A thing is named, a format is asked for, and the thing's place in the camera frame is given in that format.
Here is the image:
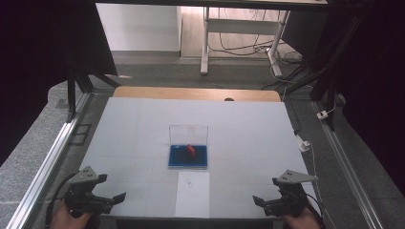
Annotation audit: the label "white desk frame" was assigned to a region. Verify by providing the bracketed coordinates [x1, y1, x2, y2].
[200, 6, 291, 77]

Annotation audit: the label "white paper sheet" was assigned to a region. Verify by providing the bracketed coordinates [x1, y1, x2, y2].
[174, 171, 211, 219]

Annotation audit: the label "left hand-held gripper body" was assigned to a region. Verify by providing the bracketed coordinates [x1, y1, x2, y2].
[64, 165, 115, 219]

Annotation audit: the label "aluminium rail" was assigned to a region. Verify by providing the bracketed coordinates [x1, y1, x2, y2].
[6, 92, 94, 229]
[310, 100, 385, 229]

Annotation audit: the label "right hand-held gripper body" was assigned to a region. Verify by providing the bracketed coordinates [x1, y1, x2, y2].
[262, 169, 319, 219]

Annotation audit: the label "blue ink pad box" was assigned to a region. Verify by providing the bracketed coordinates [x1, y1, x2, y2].
[167, 124, 209, 170]

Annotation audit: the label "black floor cables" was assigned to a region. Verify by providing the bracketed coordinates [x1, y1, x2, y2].
[208, 8, 304, 65]

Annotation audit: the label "thin white cable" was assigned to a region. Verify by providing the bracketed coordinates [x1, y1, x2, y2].
[307, 141, 337, 229]

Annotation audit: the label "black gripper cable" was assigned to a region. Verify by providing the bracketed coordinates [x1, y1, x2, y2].
[304, 190, 328, 229]
[44, 171, 80, 229]

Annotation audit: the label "person's left hand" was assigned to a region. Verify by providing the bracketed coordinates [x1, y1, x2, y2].
[50, 200, 94, 229]

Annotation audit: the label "white power adapter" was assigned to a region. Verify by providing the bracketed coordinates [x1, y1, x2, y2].
[295, 135, 311, 154]

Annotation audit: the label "black curtain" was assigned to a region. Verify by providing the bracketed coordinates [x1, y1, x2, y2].
[0, 0, 119, 168]
[283, 0, 405, 199]

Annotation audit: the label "person's right hand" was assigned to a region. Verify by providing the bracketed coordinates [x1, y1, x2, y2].
[281, 204, 323, 229]

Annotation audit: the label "white cabinet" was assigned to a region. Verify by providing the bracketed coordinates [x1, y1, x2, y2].
[96, 3, 183, 52]

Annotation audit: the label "wooden table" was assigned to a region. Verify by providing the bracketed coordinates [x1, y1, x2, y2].
[113, 85, 282, 103]

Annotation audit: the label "white table mat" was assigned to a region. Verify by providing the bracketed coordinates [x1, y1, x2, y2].
[75, 96, 308, 220]

